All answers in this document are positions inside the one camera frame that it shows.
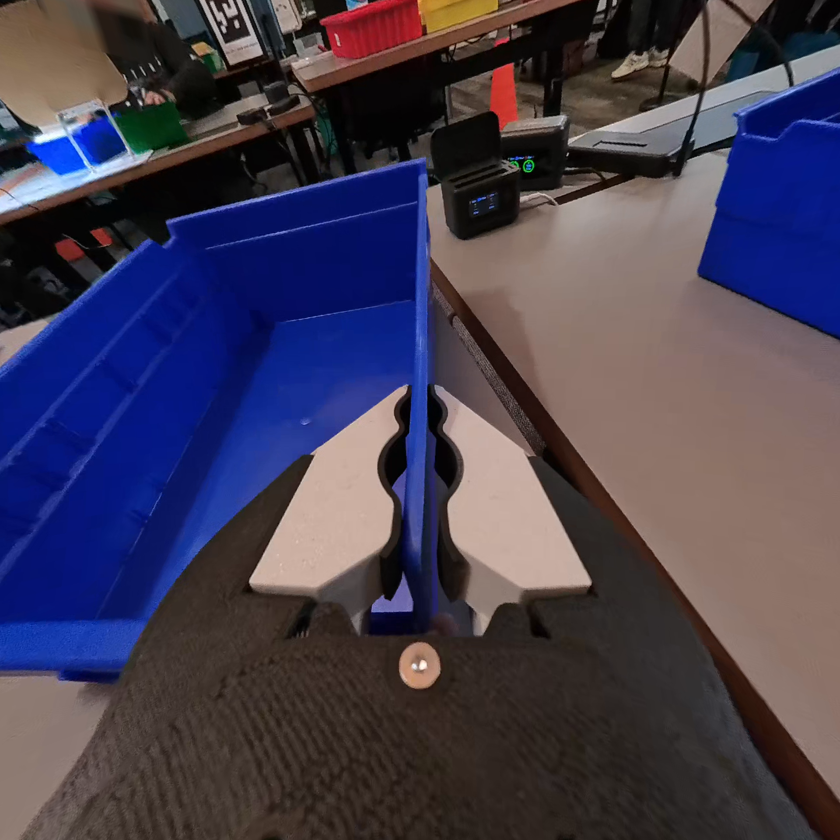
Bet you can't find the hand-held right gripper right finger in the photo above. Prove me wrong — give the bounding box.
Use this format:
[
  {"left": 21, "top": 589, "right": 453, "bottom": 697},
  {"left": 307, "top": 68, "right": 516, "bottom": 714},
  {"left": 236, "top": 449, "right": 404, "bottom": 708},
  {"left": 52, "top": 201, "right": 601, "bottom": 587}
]
[{"left": 428, "top": 386, "right": 593, "bottom": 636}]

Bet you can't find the brown background table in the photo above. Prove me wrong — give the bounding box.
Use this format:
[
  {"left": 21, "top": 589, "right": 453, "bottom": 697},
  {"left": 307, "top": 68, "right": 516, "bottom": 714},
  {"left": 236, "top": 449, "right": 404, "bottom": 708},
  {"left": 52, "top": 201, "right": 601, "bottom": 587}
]
[{"left": 0, "top": 98, "right": 316, "bottom": 227}]

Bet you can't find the large green plastic bin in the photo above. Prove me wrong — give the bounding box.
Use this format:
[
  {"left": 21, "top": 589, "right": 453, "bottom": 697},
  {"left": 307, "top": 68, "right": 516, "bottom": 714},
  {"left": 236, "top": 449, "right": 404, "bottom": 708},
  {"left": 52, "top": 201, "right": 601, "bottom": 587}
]
[{"left": 115, "top": 101, "right": 191, "bottom": 155}]

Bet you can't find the clear acrylic box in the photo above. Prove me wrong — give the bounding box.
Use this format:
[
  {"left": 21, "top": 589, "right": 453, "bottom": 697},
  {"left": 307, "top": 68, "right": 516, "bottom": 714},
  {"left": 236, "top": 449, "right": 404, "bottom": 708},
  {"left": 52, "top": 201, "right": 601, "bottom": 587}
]
[{"left": 58, "top": 98, "right": 135, "bottom": 173}]

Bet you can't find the black white marker sign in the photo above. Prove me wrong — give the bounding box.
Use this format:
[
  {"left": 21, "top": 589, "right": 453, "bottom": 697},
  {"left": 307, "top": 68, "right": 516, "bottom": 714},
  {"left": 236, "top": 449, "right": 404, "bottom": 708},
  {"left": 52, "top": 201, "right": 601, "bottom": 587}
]
[{"left": 197, "top": 0, "right": 253, "bottom": 67}]

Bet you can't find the orange traffic cone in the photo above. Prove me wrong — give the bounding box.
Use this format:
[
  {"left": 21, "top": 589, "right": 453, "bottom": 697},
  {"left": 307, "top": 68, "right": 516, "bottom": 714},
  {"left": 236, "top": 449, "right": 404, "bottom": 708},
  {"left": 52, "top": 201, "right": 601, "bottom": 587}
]
[{"left": 489, "top": 62, "right": 521, "bottom": 132}]

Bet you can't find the long brown table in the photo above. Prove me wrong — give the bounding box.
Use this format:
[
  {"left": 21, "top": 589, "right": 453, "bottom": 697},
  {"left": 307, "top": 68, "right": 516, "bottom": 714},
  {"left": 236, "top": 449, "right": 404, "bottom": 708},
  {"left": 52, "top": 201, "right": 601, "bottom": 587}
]
[{"left": 292, "top": 0, "right": 592, "bottom": 93}]

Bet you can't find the cardboard box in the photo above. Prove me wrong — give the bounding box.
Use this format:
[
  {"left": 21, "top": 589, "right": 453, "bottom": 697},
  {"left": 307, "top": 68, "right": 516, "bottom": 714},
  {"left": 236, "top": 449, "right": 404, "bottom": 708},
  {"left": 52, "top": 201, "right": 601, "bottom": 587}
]
[{"left": 0, "top": 0, "right": 126, "bottom": 126}]

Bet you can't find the red plastic bin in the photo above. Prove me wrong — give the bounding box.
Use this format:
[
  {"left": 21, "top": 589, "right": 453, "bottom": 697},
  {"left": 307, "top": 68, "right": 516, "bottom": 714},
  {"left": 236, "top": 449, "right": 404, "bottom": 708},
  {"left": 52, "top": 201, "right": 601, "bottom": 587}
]
[{"left": 320, "top": 0, "right": 424, "bottom": 60}]

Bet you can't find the blue plastic bin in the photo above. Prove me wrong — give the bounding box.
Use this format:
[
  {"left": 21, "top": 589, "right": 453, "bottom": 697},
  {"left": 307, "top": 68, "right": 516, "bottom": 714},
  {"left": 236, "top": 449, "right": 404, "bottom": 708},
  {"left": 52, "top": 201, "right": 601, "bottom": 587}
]
[
  {"left": 0, "top": 157, "right": 439, "bottom": 683},
  {"left": 697, "top": 66, "right": 840, "bottom": 339}
]

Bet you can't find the small blue bin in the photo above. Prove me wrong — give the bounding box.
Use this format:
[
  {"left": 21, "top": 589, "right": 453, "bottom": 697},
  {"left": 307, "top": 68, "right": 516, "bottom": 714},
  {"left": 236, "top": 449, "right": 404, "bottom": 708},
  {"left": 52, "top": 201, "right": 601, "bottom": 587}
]
[{"left": 26, "top": 118, "right": 129, "bottom": 177}]

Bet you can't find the yellow plastic bin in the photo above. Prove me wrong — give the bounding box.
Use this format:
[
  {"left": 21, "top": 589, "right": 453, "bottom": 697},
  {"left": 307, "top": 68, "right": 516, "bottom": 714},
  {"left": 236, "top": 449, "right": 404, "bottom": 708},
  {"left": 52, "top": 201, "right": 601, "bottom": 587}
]
[{"left": 418, "top": 0, "right": 500, "bottom": 34}]

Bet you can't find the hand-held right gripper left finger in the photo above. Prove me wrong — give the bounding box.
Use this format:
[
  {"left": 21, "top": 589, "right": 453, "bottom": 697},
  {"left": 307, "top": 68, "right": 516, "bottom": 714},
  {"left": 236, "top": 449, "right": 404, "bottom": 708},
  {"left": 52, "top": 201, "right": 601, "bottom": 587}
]
[{"left": 249, "top": 386, "right": 413, "bottom": 634}]

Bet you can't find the black charger box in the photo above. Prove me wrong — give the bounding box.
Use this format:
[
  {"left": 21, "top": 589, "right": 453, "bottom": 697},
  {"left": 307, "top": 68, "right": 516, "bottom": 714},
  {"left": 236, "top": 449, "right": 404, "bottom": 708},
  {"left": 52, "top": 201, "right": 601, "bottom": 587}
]
[{"left": 500, "top": 115, "right": 571, "bottom": 191}]

